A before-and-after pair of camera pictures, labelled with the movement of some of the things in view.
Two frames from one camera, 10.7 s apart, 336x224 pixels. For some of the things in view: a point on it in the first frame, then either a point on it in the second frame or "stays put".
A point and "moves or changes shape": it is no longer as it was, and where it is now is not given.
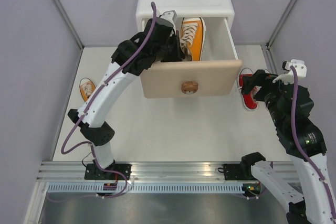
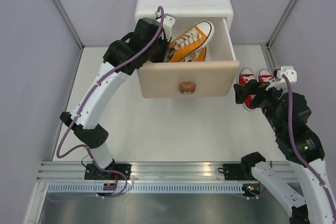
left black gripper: [178, 55] to [165, 43]
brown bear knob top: [189, 87] stays put
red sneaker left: [249, 103] stays put
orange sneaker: [86, 86] moves or changes shape
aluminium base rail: [147, 172] stays put
